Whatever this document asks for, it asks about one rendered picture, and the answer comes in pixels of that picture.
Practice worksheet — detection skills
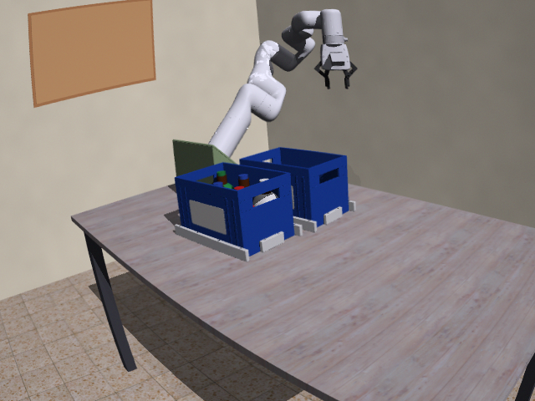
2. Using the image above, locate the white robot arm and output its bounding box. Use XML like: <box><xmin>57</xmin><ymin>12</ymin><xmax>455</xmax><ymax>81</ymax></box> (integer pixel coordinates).
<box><xmin>208</xmin><ymin>9</ymin><xmax>348</xmax><ymax>158</ymax></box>

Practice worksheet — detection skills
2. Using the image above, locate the blue plastic crate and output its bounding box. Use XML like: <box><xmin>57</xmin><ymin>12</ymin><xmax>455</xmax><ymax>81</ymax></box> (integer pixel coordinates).
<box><xmin>176</xmin><ymin>162</ymin><xmax>294</xmax><ymax>256</ymax></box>
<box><xmin>247</xmin><ymin>147</ymin><xmax>349</xmax><ymax>227</ymax></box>

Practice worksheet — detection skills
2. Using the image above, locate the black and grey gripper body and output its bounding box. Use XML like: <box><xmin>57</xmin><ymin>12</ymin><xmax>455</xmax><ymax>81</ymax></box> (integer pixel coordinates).
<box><xmin>320</xmin><ymin>43</ymin><xmax>350</xmax><ymax>70</ymax></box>

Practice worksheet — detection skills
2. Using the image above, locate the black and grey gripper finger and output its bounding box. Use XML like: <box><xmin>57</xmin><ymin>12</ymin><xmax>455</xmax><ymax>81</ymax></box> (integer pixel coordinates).
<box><xmin>314</xmin><ymin>61</ymin><xmax>330</xmax><ymax>89</ymax></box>
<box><xmin>343</xmin><ymin>62</ymin><xmax>357</xmax><ymax>89</ymax></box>

